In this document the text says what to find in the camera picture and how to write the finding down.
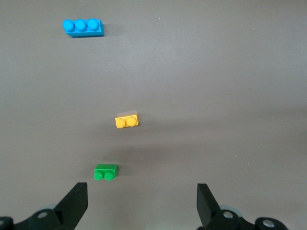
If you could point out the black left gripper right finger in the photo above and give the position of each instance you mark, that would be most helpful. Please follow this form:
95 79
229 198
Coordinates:
206 206

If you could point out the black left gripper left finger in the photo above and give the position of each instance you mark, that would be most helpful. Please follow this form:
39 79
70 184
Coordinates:
74 203

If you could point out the green two-stud block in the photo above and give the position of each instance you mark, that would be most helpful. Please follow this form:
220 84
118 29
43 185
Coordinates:
105 171

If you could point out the yellow two-stud block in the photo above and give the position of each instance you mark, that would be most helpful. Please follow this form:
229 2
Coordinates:
127 121

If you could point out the blue three-stud block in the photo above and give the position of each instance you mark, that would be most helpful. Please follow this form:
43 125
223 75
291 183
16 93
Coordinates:
84 28

